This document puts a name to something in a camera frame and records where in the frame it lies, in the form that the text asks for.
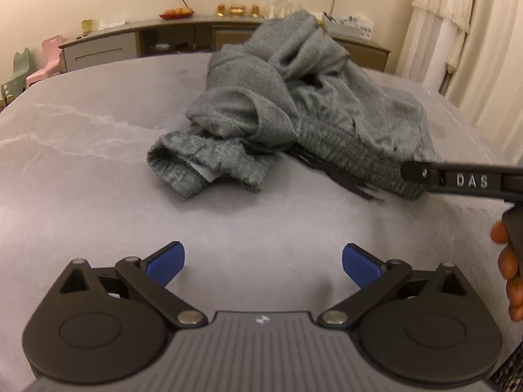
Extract pink plastic kids chair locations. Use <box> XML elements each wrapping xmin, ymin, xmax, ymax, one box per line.
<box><xmin>26</xmin><ymin>35</ymin><xmax>63</xmax><ymax>88</ymax></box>

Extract white tissue box clutter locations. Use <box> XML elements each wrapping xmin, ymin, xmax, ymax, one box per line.
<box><xmin>322</xmin><ymin>12</ymin><xmax>373</xmax><ymax>40</ymax></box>

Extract green plastic kids chair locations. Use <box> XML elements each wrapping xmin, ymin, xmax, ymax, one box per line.
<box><xmin>1</xmin><ymin>48</ymin><xmax>35</xmax><ymax>106</ymax></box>

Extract gold cup on cabinet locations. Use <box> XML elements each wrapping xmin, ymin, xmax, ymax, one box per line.
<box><xmin>81</xmin><ymin>20</ymin><xmax>94</xmax><ymax>35</ymax></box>

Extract right hand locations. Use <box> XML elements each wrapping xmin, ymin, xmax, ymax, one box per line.
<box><xmin>490</xmin><ymin>220</ymin><xmax>523</xmax><ymax>322</ymax></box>

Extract gold ornaments on cabinet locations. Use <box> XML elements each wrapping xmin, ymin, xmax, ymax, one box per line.
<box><xmin>216</xmin><ymin>4</ymin><xmax>261</xmax><ymax>18</ymax></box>

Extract cream white curtain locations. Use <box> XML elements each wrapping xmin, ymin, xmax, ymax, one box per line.
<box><xmin>396</xmin><ymin>0</ymin><xmax>522</xmax><ymax>164</ymax></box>

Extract red plate of fruit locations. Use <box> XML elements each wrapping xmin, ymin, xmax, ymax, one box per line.
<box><xmin>160</xmin><ymin>7</ymin><xmax>194</xmax><ymax>20</ymax></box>

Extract long grey TV cabinet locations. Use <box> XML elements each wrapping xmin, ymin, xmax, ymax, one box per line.
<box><xmin>58</xmin><ymin>15</ymin><xmax>391</xmax><ymax>74</ymax></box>

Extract clear glass cups set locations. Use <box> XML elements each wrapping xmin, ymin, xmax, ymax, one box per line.
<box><xmin>261</xmin><ymin>0</ymin><xmax>302</xmax><ymax>20</ymax></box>

